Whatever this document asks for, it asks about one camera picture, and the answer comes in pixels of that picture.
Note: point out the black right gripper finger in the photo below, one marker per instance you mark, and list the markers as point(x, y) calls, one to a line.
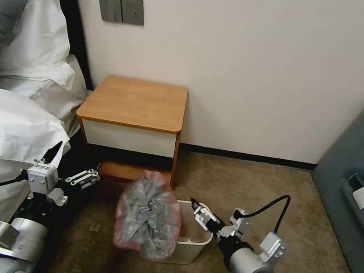
point(203, 223)
point(202, 212)

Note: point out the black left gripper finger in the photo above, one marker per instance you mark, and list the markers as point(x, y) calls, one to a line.
point(54, 154)
point(82, 178)

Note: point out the white plastic trash can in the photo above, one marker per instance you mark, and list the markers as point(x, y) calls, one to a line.
point(191, 250)

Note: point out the pink translucent garbage bag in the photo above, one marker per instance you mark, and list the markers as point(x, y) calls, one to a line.
point(144, 214)

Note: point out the black bed base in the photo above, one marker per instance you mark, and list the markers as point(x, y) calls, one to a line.
point(76, 161)

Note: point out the white bed sheet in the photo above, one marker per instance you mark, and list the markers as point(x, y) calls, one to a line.
point(65, 103)

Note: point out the white duvet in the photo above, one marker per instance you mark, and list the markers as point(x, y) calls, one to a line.
point(1, 134)

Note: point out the dark skirting board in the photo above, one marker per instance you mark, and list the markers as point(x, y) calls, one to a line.
point(248, 156)

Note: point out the wooden nightstand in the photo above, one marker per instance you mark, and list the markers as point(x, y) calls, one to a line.
point(135, 104)

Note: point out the black headboard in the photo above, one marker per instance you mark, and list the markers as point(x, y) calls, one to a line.
point(80, 32)

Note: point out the grey-blue sofa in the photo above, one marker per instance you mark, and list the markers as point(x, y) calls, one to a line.
point(357, 155)

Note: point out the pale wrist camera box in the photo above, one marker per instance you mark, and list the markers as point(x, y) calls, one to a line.
point(239, 223)
point(41, 178)

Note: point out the dark grey wall switch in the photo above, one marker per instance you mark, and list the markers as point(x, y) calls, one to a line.
point(108, 9)

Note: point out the dark grey wall socket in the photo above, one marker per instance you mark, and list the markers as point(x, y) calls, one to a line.
point(133, 11)

